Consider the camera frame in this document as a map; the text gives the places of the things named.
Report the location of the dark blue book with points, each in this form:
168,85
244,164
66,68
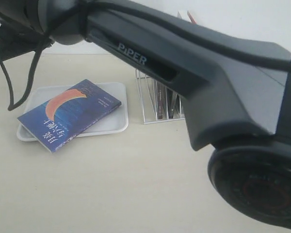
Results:
65,116

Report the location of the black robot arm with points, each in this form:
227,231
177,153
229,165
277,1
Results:
235,93

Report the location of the dark brown book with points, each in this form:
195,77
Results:
160,95

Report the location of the black book white spine text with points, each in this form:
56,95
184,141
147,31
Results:
173,103

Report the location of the orange red book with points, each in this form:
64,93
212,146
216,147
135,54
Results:
192,17

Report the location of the grey white book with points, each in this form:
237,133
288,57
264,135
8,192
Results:
182,14

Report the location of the white plastic tray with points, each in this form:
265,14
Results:
115,122

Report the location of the white wire book rack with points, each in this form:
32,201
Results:
146,91

